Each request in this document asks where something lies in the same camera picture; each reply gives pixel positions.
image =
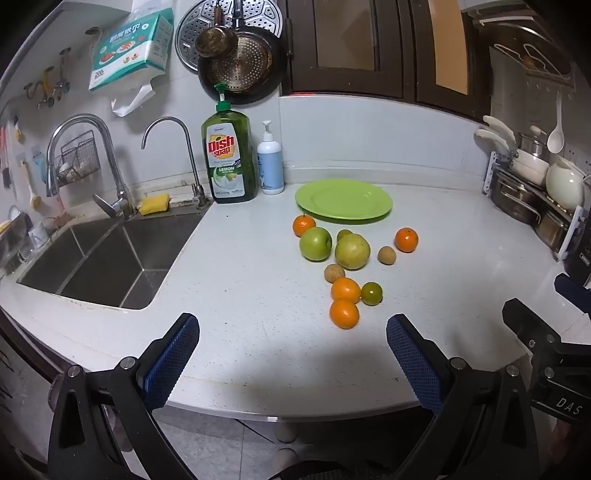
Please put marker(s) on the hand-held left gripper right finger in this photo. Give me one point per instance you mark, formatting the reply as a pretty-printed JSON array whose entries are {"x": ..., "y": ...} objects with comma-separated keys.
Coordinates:
[{"x": 411, "y": 357}]

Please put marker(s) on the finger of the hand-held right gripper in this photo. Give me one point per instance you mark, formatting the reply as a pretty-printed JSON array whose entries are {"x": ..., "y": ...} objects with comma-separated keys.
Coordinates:
[
  {"x": 575, "y": 293},
  {"x": 526, "y": 318}
]

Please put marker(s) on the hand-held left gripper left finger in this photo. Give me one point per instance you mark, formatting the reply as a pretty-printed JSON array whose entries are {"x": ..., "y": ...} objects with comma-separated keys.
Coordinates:
[{"x": 173, "y": 357}]

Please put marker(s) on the green tangerine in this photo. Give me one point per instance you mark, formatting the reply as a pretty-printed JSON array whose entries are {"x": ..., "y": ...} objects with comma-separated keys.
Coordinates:
[{"x": 371, "y": 293}]

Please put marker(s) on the orange tangerine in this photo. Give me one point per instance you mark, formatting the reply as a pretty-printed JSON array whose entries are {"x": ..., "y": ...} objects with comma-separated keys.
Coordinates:
[
  {"x": 406, "y": 240},
  {"x": 345, "y": 290},
  {"x": 344, "y": 314},
  {"x": 304, "y": 225}
]

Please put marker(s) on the small brown fruit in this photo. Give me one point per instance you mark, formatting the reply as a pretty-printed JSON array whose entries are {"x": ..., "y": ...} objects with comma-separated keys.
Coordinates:
[
  {"x": 333, "y": 273},
  {"x": 387, "y": 254}
]

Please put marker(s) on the yellow-green pear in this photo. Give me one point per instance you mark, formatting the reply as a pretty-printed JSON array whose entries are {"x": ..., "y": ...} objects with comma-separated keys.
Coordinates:
[{"x": 352, "y": 251}]

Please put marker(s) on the green apple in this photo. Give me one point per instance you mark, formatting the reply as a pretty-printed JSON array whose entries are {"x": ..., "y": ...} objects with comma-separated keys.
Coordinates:
[{"x": 316, "y": 243}]

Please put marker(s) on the green plate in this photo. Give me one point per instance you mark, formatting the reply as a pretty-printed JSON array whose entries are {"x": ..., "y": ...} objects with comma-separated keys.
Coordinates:
[{"x": 344, "y": 201}]

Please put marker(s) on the white pot rack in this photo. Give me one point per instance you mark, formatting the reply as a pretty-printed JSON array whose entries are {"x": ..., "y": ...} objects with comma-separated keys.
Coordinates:
[{"x": 570, "y": 230}]

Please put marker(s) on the stainless steel pot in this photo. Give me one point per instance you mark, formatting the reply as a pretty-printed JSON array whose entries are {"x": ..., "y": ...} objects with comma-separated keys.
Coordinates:
[
  {"x": 551, "y": 228},
  {"x": 515, "y": 198}
]

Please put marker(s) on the white ceramic pot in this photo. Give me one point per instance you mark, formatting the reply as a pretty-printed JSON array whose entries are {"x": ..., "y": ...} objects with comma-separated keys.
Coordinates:
[{"x": 564, "y": 184}]

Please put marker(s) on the steel sink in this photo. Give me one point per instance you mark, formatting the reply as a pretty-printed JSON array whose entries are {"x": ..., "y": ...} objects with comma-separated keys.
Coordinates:
[{"x": 92, "y": 267}]

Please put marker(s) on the small green citrus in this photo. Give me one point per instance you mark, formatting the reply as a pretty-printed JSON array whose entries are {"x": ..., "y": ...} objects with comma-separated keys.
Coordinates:
[{"x": 344, "y": 234}]

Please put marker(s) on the yellow sponge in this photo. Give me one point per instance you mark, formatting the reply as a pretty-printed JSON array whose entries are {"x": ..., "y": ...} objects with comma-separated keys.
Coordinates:
[{"x": 154, "y": 204}]

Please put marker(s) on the white spoon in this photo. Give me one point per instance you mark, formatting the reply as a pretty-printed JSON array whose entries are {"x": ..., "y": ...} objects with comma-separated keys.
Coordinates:
[{"x": 555, "y": 138}]

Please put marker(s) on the thin steel faucet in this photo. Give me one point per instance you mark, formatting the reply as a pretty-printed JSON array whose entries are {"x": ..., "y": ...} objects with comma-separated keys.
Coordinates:
[{"x": 196, "y": 184}]

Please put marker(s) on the large steel faucet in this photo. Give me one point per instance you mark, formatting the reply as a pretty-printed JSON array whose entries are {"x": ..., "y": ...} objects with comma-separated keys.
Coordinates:
[{"x": 117, "y": 184}]

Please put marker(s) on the glass cup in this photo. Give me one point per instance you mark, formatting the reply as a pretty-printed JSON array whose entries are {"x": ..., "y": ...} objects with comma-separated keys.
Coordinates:
[{"x": 38, "y": 235}]

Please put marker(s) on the green dish soap bottle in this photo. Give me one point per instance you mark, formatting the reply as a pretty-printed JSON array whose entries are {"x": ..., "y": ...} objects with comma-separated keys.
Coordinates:
[{"x": 228, "y": 157}]

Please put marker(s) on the dish brush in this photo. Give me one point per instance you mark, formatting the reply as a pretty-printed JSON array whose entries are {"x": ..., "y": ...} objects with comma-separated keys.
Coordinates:
[{"x": 33, "y": 196}]

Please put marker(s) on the white blue pump bottle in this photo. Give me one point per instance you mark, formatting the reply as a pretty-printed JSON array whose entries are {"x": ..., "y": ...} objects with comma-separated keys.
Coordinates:
[{"x": 270, "y": 166}]

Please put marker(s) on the black frying pan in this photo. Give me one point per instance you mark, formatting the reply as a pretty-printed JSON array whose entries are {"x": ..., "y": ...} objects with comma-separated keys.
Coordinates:
[{"x": 273, "y": 76}]

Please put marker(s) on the metal strainer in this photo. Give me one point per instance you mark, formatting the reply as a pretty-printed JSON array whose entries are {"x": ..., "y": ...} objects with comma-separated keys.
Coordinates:
[{"x": 242, "y": 64}]

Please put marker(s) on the paper towel package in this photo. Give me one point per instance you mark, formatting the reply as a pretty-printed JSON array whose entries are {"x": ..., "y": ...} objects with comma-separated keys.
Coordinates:
[{"x": 129, "y": 50}]

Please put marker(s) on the small copper pot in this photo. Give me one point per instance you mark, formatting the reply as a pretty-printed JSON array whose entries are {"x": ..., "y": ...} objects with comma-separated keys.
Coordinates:
[{"x": 216, "y": 41}]

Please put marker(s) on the round steel steamer plate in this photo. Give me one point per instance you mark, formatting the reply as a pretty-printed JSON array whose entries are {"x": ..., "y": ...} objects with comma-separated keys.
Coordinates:
[{"x": 261, "y": 11}]

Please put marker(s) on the dark wooden window frame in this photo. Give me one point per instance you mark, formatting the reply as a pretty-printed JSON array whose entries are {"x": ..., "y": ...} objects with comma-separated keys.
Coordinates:
[{"x": 397, "y": 50}]

